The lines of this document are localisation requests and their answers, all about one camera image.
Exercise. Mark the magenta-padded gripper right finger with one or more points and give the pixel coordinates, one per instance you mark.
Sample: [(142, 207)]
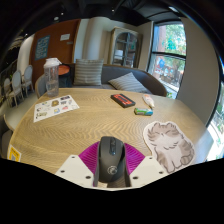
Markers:
[(143, 164)]

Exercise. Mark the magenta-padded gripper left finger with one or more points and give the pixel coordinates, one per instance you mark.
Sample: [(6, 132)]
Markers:
[(83, 164)]

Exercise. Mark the black computer mouse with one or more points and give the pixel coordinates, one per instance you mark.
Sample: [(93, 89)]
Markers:
[(112, 159)]

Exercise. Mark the cat-shaped mouse pad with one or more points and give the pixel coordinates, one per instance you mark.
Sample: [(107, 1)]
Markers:
[(170, 145)]

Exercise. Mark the white sticker sheet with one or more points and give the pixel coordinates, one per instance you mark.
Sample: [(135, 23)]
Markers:
[(55, 107)]

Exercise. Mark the black and red box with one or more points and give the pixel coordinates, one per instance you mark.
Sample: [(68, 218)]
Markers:
[(123, 100)]

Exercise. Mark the yellow and white card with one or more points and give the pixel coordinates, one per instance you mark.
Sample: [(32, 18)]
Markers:
[(13, 154)]

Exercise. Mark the striped light grey cushion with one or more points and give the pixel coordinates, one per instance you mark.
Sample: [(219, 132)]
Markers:
[(128, 83)]

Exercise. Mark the grey curved sofa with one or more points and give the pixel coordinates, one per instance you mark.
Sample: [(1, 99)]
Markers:
[(146, 78)]

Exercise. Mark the clear plastic shaker bottle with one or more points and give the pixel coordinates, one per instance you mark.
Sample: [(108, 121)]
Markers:
[(51, 77)]

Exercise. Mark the round orange side table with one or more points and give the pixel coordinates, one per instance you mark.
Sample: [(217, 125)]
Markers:
[(63, 69)]

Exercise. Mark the group of white chairs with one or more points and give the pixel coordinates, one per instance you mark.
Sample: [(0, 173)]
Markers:
[(16, 83)]

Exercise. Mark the wooden glass-door cabinet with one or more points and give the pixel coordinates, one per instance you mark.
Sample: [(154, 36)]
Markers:
[(123, 47)]

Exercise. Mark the blue wall poster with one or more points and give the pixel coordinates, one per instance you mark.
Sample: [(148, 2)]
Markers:
[(42, 47)]

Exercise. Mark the white wall sign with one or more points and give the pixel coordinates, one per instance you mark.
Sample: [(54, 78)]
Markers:
[(65, 37)]

